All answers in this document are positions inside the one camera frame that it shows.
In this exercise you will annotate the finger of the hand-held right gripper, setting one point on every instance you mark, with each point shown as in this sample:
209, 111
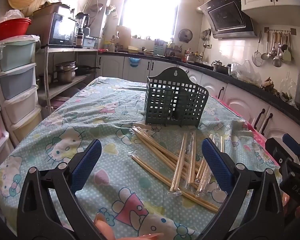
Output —
292, 143
275, 147

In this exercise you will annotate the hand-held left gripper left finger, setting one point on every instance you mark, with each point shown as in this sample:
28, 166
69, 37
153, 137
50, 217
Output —
86, 165

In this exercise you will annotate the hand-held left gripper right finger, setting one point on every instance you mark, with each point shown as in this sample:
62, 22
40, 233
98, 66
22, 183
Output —
216, 165

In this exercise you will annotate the bunch of bamboo chopsticks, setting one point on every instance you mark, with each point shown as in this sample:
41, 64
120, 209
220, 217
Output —
165, 152

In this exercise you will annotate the green plastic utensil basket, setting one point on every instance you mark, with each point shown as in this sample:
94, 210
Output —
160, 105

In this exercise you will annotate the row of hanging kitchen utensils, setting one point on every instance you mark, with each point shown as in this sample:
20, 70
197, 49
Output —
277, 50

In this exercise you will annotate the person's right hand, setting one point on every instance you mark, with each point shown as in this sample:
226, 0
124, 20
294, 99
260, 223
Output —
293, 211

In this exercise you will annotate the person's left hand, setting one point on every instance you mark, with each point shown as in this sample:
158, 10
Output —
107, 230

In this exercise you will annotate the pink printed cloth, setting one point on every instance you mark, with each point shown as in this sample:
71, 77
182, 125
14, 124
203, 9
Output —
258, 134

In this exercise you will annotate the clear bag of greens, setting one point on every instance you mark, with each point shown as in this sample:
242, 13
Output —
287, 90

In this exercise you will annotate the cartoon cat printed tablecloth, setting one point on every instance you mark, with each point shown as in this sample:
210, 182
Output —
77, 110

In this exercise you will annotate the ginger roots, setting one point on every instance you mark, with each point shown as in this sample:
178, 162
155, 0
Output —
268, 83

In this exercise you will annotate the black kitchen countertop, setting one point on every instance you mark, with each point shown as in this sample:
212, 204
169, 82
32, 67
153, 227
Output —
247, 87

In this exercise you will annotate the crumpled clear plastic bags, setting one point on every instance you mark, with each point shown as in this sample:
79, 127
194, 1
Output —
245, 73

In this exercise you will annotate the metal shelf rack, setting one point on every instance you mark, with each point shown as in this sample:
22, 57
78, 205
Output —
65, 85

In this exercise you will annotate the dark steel pot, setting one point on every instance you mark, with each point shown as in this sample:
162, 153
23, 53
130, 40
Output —
230, 70

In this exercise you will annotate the stacked steel pots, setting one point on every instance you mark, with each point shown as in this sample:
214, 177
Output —
65, 72

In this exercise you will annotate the black frying pan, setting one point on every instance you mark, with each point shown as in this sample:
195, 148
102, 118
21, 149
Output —
86, 69

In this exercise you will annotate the steel kettle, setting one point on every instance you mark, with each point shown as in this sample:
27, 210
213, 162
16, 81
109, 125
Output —
218, 67

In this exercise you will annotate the steel cooking pot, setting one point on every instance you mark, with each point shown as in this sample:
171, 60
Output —
193, 58

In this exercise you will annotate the pastel plastic drawer unit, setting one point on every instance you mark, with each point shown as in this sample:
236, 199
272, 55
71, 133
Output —
15, 80

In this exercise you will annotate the blue plastic bowl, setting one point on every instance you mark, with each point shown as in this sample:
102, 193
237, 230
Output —
134, 62

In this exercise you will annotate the dish rack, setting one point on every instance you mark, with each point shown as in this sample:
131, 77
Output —
173, 51

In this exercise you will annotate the blue-grey plastic box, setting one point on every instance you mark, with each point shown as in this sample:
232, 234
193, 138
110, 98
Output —
90, 42

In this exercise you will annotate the yellow box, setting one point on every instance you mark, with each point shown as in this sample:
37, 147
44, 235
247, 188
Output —
135, 50

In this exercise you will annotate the small hanging utensil set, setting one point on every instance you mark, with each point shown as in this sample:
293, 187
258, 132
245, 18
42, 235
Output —
206, 37

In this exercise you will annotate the blue knife holder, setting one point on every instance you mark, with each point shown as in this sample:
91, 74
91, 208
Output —
159, 47

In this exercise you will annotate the microwave oven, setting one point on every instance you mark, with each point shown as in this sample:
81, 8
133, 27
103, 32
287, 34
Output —
62, 30

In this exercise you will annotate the blender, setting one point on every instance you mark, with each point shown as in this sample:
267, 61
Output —
81, 27

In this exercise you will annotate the black range hood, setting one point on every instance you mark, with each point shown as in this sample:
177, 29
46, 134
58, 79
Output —
227, 17

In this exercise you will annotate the red plastic basin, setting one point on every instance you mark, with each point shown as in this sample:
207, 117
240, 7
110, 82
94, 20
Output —
12, 30

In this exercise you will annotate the white plastic bag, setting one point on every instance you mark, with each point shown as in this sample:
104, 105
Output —
11, 15

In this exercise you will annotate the window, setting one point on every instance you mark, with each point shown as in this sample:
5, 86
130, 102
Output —
150, 7

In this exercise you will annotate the small wall fan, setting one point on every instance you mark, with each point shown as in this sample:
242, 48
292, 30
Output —
185, 35

